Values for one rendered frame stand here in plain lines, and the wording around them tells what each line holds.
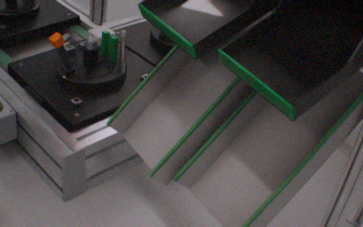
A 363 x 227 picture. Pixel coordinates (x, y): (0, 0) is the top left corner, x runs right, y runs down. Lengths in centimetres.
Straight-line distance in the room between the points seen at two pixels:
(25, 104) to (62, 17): 33
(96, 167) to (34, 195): 12
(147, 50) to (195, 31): 43
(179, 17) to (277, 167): 24
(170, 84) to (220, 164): 16
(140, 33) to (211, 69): 40
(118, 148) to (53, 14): 45
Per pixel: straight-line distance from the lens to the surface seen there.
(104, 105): 92
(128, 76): 100
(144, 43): 112
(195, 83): 78
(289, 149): 70
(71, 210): 87
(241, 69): 60
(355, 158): 70
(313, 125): 70
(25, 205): 89
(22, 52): 119
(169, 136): 77
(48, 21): 120
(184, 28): 68
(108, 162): 90
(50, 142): 85
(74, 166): 85
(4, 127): 93
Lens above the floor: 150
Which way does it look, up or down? 35 degrees down
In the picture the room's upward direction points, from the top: 9 degrees clockwise
